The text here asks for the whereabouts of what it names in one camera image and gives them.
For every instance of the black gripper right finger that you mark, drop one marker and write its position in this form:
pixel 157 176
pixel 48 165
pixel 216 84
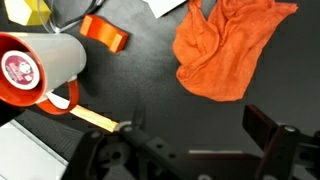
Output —
pixel 263 130

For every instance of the orange arch-shaped block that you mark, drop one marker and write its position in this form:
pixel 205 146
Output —
pixel 105 33

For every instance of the clear safety glasses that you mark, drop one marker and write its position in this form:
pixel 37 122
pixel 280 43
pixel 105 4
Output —
pixel 66 25

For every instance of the yellow polygonal block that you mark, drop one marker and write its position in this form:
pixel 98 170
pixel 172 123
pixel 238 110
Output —
pixel 26 11

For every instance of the cream plastic piece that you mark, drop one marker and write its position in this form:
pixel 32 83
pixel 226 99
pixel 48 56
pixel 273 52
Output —
pixel 165 6

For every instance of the white mug red interior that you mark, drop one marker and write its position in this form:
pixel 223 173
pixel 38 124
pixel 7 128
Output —
pixel 56 60

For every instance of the flat wooden stick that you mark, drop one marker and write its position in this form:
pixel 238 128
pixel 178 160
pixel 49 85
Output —
pixel 95 118

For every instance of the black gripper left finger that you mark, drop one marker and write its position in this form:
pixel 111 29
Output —
pixel 140 118

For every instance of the round pink-labelled pod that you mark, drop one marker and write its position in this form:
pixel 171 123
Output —
pixel 20 70

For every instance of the orange cloth towel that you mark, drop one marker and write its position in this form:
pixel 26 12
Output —
pixel 226 50

